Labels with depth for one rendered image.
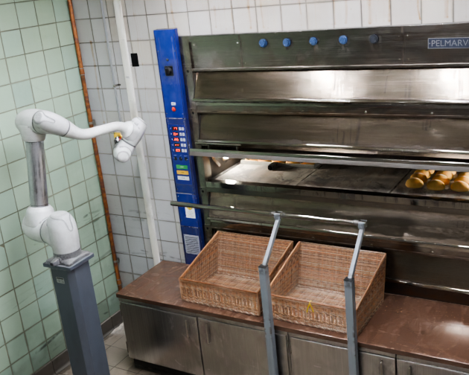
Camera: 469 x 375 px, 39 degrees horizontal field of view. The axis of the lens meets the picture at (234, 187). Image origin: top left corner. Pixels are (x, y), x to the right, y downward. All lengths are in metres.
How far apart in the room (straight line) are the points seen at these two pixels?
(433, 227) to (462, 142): 0.51
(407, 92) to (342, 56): 0.41
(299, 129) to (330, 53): 0.47
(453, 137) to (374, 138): 0.41
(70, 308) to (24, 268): 0.61
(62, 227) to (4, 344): 1.00
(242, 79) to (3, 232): 1.71
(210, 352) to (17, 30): 2.26
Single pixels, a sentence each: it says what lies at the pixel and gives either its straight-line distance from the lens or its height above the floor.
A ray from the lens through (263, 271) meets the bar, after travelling 3.53.
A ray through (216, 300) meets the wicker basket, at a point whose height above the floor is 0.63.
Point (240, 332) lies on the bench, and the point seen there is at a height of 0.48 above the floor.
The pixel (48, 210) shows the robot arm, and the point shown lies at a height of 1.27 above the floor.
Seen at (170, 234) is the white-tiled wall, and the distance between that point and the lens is 4.59.
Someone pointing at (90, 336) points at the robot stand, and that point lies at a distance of 4.01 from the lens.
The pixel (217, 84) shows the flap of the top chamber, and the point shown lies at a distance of 4.03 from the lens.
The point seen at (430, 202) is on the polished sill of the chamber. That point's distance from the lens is 3.69.
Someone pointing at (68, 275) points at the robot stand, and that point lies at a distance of 3.82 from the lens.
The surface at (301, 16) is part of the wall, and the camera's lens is 3.70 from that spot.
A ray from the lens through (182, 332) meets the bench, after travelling 4.14.
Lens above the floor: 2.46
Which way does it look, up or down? 18 degrees down
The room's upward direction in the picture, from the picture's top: 6 degrees counter-clockwise
